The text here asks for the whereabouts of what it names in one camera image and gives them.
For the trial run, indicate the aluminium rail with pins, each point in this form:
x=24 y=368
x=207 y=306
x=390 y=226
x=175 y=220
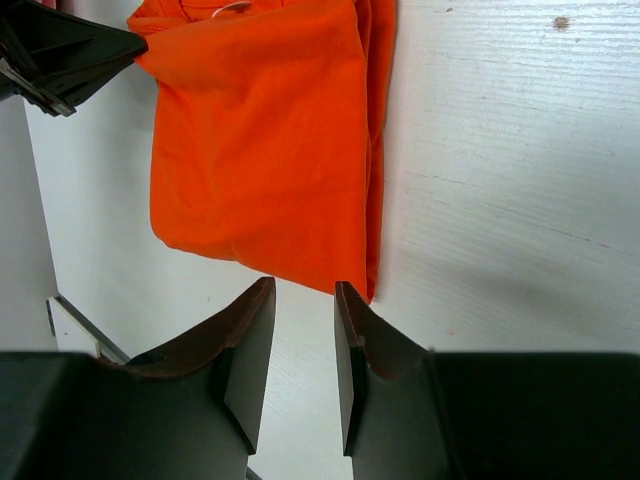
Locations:
x=75 y=333

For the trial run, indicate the orange t-shirt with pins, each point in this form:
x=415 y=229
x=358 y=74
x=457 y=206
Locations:
x=268 y=144

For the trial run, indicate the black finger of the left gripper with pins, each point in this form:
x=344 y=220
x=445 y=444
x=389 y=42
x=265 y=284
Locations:
x=56 y=61

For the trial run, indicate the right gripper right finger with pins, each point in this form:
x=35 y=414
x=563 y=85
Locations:
x=412 y=413

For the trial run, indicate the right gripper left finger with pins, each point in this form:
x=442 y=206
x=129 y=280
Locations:
x=190 y=408

